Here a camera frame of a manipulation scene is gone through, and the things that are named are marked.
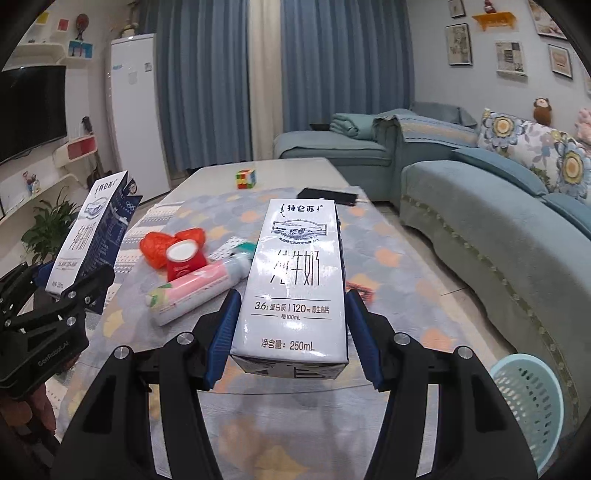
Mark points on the pink green yogurt bottle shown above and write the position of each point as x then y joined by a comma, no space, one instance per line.
174,299

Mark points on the floral sofa cushion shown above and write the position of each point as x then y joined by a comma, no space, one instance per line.
557,158

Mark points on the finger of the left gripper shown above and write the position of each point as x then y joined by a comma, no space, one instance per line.
43,273

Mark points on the colourful card box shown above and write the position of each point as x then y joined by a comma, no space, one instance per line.
366,293

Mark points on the brown monkey plush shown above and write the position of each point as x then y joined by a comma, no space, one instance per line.
542,111

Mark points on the teal sofa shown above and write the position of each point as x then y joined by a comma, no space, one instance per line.
523,250

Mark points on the folded teal blanket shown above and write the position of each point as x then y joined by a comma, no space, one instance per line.
353,125

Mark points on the white milk carton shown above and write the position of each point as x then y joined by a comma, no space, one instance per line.
292,323

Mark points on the black remote control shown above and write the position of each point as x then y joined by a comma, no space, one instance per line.
340,198

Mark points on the green potted plant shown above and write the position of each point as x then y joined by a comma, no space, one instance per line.
52,223

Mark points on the white refrigerator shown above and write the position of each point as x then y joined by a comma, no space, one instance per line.
133,114

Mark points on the black guitar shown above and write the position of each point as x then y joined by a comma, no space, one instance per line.
98,171

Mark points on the blue curtain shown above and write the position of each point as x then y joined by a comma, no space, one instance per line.
233,75

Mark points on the pink plush toy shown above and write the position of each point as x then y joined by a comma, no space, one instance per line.
583,126

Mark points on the red paper cup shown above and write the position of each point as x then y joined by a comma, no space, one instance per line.
183,257

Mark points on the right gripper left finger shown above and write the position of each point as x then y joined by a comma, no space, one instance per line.
109,435

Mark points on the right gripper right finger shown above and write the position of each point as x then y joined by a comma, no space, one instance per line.
477,437

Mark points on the black television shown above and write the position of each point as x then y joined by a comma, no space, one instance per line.
33,109

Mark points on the blue milk carton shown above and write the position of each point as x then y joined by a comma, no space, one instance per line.
83,269

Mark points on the light blue laundry basket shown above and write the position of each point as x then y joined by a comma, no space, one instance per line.
533,393

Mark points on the rubiks cube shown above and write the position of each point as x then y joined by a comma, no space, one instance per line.
245,179

